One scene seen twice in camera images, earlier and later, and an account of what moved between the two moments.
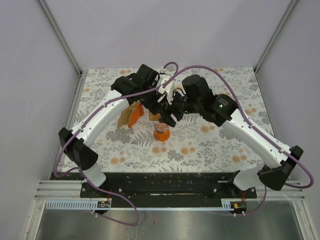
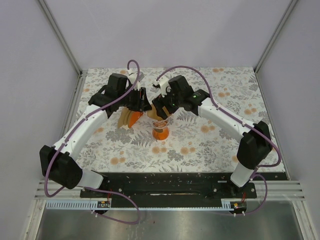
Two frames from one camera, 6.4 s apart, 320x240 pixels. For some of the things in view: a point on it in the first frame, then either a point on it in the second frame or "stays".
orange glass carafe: (161, 131) stays
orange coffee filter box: (131, 115) stays
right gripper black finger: (166, 118) to (161, 108)
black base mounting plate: (166, 190) stays
